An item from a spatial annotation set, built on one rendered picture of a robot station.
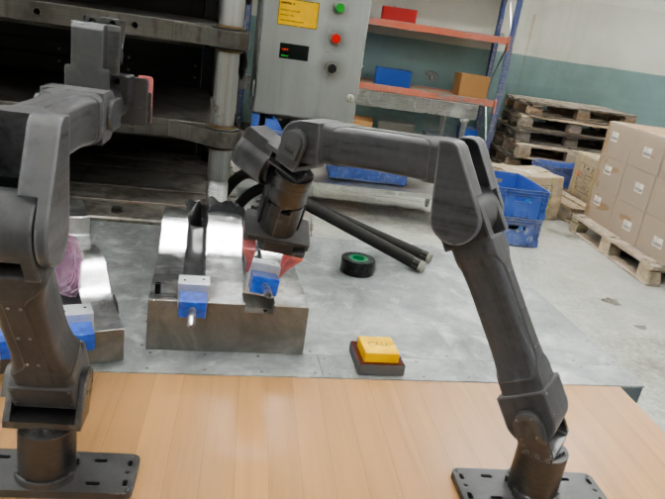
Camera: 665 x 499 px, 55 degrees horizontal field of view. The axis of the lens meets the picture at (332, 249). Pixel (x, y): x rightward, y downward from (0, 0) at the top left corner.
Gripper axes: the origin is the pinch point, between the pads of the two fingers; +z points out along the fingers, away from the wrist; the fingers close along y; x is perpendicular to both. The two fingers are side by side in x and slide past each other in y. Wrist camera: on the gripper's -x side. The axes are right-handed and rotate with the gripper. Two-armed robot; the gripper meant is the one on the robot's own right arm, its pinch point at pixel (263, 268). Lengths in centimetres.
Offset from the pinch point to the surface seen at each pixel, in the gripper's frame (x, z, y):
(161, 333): 6.6, 11.8, 14.1
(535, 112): -505, 162, -321
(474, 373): 9.1, 7.2, -39.5
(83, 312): 9.2, 6.9, 25.9
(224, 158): -68, 24, 6
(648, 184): -275, 100, -295
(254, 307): 0.4, 8.6, -0.4
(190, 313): 9.2, 3.4, 10.5
